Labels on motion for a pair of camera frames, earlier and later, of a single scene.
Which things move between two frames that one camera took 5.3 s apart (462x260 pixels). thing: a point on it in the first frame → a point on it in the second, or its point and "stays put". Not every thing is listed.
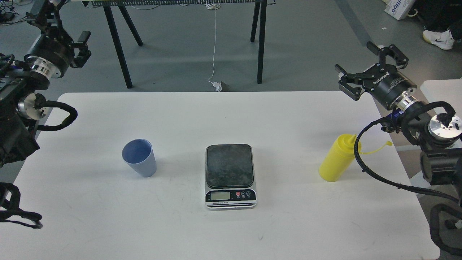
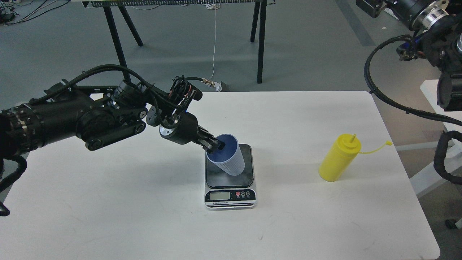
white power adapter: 218,86 stays put
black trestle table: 260,12 stays put
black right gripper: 388,87 → 405,11
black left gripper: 52,53 → 187,130
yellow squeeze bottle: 339,155 stays put
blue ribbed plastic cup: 139,154 → 230,160
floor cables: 7,16 stays put
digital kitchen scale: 230,177 stays put
